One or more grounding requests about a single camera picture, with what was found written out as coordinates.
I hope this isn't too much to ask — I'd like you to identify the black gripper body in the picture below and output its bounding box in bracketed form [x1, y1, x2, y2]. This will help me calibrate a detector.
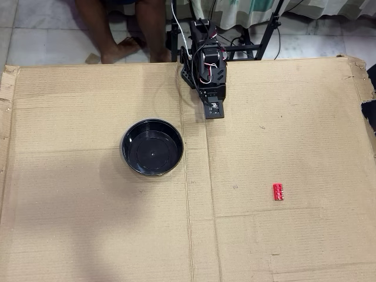
[196, 83, 227, 103]

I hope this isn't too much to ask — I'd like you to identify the red lego block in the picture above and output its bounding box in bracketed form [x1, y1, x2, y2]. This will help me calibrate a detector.
[272, 183, 286, 202]

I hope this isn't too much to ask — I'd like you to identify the black perforated base clamp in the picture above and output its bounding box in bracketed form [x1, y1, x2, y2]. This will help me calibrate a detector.
[179, 45, 197, 90]

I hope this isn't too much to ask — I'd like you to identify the black tripod stand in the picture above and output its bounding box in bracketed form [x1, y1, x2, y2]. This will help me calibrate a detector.
[167, 0, 286, 61]

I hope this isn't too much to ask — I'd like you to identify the black round bowl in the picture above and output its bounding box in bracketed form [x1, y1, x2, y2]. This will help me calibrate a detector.
[121, 118, 184, 177]

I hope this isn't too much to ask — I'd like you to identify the person's left bare leg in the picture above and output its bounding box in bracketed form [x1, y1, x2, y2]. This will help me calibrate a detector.
[135, 0, 173, 63]

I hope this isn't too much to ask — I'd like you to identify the person's bare leg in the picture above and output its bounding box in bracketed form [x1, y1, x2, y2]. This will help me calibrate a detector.
[75, 0, 140, 65]
[135, 0, 173, 63]

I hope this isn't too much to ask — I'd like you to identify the person's right bare leg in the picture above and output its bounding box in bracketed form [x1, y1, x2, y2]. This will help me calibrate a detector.
[75, 0, 140, 65]

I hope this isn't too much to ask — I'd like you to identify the dark fabric object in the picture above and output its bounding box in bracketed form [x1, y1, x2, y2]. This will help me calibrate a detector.
[360, 63, 376, 133]

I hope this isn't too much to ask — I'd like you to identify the brown cardboard sheet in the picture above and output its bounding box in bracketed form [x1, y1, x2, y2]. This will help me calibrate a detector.
[0, 54, 376, 282]

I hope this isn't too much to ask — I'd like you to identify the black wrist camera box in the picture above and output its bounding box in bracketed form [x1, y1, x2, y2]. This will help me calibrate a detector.
[204, 100, 226, 120]

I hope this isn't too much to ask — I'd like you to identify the white cable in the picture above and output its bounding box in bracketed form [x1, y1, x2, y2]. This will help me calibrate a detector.
[171, 0, 193, 59]

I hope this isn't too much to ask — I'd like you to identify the thin black floor cable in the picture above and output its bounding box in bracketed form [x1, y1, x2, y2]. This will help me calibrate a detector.
[273, 14, 282, 61]

